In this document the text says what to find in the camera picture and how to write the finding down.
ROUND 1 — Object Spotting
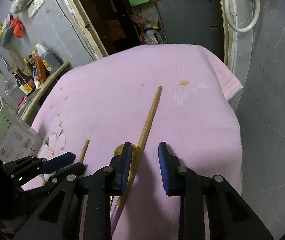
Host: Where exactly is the large oil jug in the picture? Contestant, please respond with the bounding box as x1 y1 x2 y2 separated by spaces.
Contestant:
35 42 61 74

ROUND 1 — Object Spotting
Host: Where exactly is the hanging steel spatula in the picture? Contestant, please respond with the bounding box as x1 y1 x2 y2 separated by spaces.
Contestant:
0 55 14 72

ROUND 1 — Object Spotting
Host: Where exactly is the white wall socket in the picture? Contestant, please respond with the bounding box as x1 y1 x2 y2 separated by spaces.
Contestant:
27 0 44 18

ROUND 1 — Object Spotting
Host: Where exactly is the grey cabinet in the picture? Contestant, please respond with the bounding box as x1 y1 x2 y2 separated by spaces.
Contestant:
157 0 224 60

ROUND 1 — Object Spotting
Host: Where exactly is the orange sauce pouch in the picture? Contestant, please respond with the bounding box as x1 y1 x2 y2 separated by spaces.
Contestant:
35 55 47 83

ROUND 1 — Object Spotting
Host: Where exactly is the pink tablecloth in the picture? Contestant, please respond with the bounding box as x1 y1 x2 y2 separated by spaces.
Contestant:
31 44 242 239

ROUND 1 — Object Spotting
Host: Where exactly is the red plastic bag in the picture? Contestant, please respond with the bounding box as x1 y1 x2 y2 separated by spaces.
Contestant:
10 17 24 38

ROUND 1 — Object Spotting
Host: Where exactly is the purple banded wooden chopstick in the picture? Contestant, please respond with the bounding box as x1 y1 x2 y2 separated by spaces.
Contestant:
111 86 162 235

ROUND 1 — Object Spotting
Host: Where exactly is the white hose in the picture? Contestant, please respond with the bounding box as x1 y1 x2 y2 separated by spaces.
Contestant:
224 0 261 33

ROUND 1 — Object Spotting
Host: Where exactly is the dark soy sauce bottle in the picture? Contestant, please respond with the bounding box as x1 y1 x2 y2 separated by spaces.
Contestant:
14 66 36 96

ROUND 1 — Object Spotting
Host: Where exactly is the white perforated utensil holder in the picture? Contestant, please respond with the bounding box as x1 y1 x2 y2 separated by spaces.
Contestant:
0 105 42 163

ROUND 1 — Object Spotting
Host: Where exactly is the small gold spoon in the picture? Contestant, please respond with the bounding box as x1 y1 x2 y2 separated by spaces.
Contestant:
113 142 137 172

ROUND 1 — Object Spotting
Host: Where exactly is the grey wall shelf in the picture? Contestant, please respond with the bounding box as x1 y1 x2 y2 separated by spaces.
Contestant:
0 22 14 47

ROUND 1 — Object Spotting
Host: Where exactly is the green box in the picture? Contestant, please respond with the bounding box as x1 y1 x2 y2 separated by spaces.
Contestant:
129 0 150 7

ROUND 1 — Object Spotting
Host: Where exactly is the steel strainer ladle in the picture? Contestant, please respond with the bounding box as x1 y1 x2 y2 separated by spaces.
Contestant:
0 70 17 95

